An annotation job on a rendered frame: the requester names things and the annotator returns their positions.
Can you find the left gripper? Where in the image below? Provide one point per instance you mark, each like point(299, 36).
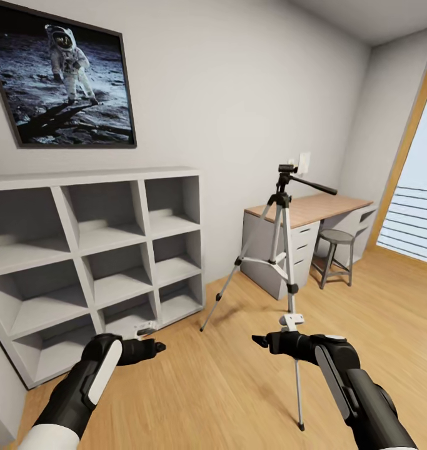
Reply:
point(143, 350)

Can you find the painting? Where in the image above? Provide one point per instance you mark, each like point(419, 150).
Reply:
point(64, 83)

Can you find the desk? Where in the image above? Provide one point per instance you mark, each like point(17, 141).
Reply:
point(307, 216)

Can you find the map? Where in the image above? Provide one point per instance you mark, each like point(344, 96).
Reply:
point(304, 162)

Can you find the camera tripod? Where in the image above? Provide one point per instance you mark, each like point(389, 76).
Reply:
point(282, 200)

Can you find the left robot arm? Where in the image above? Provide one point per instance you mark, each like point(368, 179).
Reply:
point(62, 423)

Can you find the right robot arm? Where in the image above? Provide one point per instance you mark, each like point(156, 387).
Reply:
point(364, 405)

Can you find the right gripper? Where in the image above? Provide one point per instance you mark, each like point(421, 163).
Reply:
point(280, 342)

